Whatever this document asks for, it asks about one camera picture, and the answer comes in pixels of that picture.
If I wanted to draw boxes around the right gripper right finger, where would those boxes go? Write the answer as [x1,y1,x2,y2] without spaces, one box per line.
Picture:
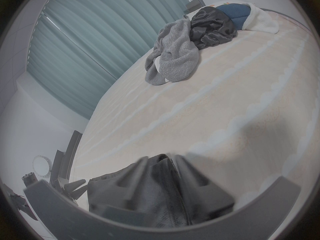
[175,155,236,221]

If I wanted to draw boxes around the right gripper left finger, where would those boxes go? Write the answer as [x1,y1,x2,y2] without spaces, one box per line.
[105,156,150,211]

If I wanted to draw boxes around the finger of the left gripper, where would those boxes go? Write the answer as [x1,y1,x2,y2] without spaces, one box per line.
[71,185,88,201]
[64,179,86,192]

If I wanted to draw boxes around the black T-shirt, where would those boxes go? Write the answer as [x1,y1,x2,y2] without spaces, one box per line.
[87,154,192,229]

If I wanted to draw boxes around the black dressing table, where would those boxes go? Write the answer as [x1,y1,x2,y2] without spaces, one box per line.
[49,149,66,186]

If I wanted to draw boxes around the black chest of drawers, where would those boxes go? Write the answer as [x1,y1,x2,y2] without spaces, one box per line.
[64,130,83,180]

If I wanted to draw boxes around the round white mirror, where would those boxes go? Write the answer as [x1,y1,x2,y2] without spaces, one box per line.
[32,155,52,177]

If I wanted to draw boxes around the bed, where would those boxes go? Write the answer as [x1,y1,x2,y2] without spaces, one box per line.
[70,0,320,216]

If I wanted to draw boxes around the blue-green curtain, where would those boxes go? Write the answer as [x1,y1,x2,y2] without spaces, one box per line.
[42,0,191,80]
[26,15,118,121]

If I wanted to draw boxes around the grey garment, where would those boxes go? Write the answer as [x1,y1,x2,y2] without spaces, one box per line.
[144,15,200,86]

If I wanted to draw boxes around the black glossy garment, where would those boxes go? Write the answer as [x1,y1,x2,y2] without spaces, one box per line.
[189,6,238,51]

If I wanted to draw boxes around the white garment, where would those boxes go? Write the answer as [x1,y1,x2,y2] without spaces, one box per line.
[241,2,280,34]

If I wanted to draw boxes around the dark blue garment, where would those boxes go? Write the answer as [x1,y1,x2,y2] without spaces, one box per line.
[215,3,252,31]

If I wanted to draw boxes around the grey bedside table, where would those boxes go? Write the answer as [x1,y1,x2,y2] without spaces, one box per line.
[185,0,202,13]

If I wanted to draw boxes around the white printed pillow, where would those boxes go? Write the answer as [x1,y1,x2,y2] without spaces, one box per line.
[210,1,250,9]

